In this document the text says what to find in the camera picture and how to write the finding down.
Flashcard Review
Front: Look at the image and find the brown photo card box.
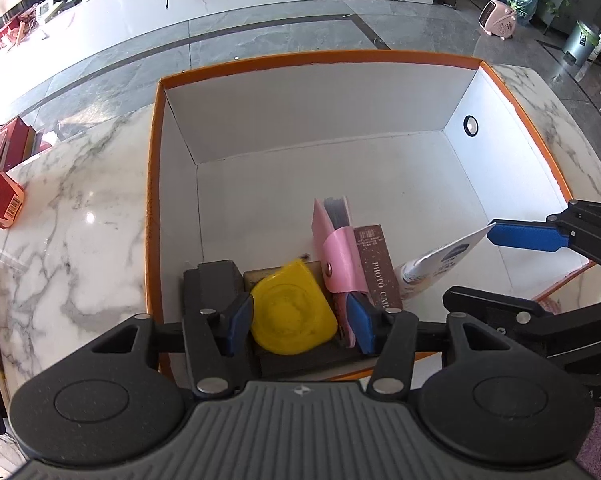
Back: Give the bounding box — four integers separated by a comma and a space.
354, 224, 403, 311

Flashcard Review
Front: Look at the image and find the yellow round case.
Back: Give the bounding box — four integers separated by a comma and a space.
250, 259, 339, 356

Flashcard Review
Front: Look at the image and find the pink card wallet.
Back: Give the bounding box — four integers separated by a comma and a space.
311, 197, 368, 348

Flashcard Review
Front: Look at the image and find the white hand cream tube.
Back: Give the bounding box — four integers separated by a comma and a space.
395, 223, 495, 301

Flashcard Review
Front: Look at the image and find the orange storage box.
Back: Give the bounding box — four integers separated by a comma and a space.
145, 50, 586, 322

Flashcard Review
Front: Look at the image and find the grey trash bin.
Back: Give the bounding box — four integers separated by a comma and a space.
562, 20, 600, 67

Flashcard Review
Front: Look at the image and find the pink space heater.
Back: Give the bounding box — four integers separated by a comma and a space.
479, 0, 517, 40

